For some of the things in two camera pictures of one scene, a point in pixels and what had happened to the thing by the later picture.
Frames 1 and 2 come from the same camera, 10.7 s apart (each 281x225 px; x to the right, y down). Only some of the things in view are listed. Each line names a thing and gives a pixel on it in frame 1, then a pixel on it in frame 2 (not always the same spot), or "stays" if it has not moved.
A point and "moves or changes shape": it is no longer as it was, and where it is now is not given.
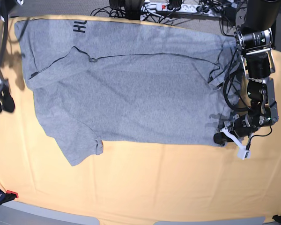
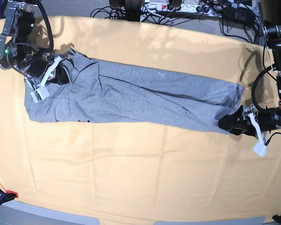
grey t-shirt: [93, 81] moves or changes shape
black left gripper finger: [6, 101] → [38, 65]
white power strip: [184, 9] stays
